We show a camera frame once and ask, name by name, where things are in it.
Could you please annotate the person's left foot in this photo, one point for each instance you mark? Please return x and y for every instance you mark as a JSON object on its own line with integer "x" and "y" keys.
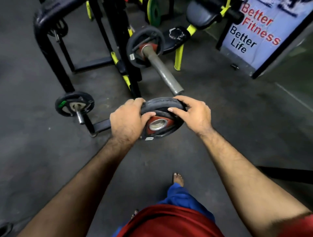
{"x": 134, "y": 213}

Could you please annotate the small black weight plate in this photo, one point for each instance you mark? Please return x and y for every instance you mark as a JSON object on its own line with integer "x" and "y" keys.
{"x": 61, "y": 28}

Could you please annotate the person's left forearm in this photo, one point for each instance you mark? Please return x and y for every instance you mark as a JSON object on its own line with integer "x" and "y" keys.
{"x": 80, "y": 190}

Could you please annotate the yellow bench frame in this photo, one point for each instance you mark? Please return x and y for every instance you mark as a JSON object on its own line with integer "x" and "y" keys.
{"x": 179, "y": 57}

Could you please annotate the person's right foot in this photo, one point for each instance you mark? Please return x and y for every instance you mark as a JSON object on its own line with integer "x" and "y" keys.
{"x": 178, "y": 179}

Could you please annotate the person's right hand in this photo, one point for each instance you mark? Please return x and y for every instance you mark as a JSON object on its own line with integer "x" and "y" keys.
{"x": 198, "y": 116}

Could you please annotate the large black weight plate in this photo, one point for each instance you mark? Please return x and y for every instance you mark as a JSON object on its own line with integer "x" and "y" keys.
{"x": 137, "y": 42}

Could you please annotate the person's right thumb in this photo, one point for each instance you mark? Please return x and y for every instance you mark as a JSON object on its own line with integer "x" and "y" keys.
{"x": 176, "y": 111}

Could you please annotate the torn black seat pad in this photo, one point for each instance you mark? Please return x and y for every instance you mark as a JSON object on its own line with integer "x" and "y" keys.
{"x": 177, "y": 39}

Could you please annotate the person's left hand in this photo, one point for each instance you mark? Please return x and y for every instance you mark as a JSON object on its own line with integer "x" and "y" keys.
{"x": 126, "y": 122}

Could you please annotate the black weight plate red hub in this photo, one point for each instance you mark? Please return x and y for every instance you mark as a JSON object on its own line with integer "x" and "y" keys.
{"x": 162, "y": 122}

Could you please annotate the grey barbell sleeve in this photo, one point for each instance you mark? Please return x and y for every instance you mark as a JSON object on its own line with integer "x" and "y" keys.
{"x": 162, "y": 70}

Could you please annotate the black steel rack frame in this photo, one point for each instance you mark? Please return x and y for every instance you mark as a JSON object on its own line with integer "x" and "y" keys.
{"x": 115, "y": 29}

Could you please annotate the white printed banner stand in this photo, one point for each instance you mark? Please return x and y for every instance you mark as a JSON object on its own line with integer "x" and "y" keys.
{"x": 259, "y": 34}

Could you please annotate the blue trousers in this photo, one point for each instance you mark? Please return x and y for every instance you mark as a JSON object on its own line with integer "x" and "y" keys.
{"x": 181, "y": 199}

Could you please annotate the black padded backrest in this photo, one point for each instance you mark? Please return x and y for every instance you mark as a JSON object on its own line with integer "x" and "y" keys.
{"x": 200, "y": 13}

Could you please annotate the person's left thumb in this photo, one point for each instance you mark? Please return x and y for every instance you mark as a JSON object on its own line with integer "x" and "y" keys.
{"x": 147, "y": 117}

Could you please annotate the red shirt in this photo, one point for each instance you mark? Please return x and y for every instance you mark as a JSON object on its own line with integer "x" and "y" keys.
{"x": 168, "y": 223}

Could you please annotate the person's right forearm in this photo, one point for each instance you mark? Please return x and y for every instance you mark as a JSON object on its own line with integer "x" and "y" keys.
{"x": 247, "y": 185}

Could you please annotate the black weight plate green mark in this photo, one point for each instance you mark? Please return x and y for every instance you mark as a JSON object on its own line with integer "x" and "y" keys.
{"x": 66, "y": 103}

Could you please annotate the person's foot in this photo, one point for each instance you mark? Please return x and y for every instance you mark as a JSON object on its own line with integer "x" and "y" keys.
{"x": 134, "y": 213}
{"x": 178, "y": 179}

